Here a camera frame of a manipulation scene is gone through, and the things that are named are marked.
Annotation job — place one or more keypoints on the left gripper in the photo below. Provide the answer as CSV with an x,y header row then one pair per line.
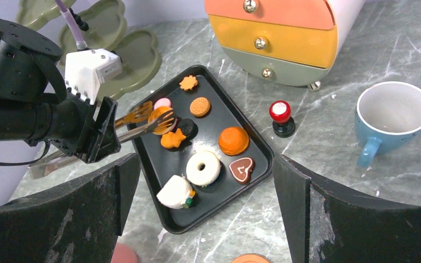
x,y
69,126

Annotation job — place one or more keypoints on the pink round cookie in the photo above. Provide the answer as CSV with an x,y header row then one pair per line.
x,y
162,102

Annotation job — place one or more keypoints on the orange round coaster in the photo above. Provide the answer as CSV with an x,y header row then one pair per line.
x,y
250,258

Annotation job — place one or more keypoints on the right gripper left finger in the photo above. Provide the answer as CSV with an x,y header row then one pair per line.
x,y
76,221

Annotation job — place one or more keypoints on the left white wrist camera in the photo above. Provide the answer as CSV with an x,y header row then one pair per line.
x,y
86,70

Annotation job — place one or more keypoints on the brown heart cookie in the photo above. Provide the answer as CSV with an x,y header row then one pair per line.
x,y
241,169

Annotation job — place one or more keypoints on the black round cookie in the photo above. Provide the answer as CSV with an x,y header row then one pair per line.
x,y
187,127

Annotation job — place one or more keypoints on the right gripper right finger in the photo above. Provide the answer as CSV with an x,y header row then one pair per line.
x,y
326,221

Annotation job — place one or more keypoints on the pink mug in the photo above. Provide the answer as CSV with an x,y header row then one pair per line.
x,y
124,254

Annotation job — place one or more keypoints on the orange flower cookie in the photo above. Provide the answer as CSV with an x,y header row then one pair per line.
x,y
188,83

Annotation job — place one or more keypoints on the tan round biscuit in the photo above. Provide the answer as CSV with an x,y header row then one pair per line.
x,y
199,107

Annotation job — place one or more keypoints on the orange round bun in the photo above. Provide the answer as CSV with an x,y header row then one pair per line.
x,y
233,141

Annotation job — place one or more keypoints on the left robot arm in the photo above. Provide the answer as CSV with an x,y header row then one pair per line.
x,y
28,70

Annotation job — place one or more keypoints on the orange glazed donut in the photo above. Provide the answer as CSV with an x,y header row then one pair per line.
x,y
165,118

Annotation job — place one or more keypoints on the white glazed donut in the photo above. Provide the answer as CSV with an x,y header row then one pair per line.
x,y
203,168

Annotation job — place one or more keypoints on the blue mug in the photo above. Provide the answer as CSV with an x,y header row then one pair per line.
x,y
387,116

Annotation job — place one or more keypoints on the round three-drawer mini cabinet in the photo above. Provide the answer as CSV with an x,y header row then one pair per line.
x,y
288,42

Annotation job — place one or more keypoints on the red and black stamp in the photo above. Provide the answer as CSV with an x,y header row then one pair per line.
x,y
283,123

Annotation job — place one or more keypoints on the orange fish-shaped pastry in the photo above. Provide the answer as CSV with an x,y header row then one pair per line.
x,y
172,139

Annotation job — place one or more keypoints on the green three-tier serving stand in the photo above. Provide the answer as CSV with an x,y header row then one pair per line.
x,y
103,26

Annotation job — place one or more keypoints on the metal food tongs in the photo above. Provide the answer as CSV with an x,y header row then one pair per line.
x,y
59,160

